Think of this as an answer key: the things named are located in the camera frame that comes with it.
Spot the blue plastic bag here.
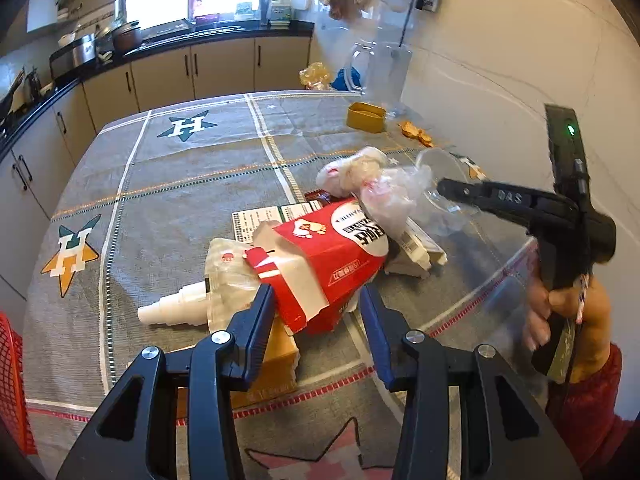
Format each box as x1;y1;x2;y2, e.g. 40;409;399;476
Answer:
330;67;368;92

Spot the clear plastic cup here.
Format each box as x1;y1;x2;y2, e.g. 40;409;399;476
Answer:
414;147;488;238

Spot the yellow plastic bag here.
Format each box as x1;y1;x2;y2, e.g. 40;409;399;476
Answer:
299;61;332;90

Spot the steel pot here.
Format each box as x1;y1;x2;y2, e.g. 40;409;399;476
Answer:
70;35;98;68

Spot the yellow tin box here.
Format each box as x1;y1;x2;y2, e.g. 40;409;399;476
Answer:
346;101;387;133

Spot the green and white leaflet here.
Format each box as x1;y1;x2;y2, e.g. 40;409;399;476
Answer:
231;202;326;246

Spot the clear pouch with white spout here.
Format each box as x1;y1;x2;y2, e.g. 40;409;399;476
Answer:
137;237;273;328

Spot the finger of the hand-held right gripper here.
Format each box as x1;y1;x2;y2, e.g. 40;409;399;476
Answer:
436;177;577;235

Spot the brown pot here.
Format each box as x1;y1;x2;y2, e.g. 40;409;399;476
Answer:
112;21;142;53

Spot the clear plastic pitcher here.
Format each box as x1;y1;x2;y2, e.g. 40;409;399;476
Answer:
344;40;412;116

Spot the white pink plastic bag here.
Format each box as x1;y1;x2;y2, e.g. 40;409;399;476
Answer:
316;146;388;198

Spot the person's right forearm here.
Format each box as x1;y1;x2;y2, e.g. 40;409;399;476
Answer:
547;277;640;468

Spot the red and white carton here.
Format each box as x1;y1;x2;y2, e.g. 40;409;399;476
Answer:
242;197;391;336

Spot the brown cardboard box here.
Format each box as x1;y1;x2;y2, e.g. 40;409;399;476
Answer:
175;310;301;411

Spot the red plastic basket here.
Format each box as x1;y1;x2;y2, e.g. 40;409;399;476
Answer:
0;310;38;456

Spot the person's right hand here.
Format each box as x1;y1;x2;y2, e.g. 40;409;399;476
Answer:
522;277;573;353

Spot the clear red-printed plastic bag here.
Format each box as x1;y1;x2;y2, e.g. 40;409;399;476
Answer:
360;165;436;236

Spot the white carton box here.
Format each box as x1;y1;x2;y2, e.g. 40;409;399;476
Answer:
385;220;448;278

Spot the black kitchen countertop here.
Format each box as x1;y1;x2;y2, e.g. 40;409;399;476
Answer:
0;20;315;146

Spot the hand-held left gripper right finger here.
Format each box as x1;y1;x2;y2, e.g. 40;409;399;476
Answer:
359;284;583;480

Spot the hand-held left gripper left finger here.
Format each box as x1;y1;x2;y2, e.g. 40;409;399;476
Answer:
56;285;276;480

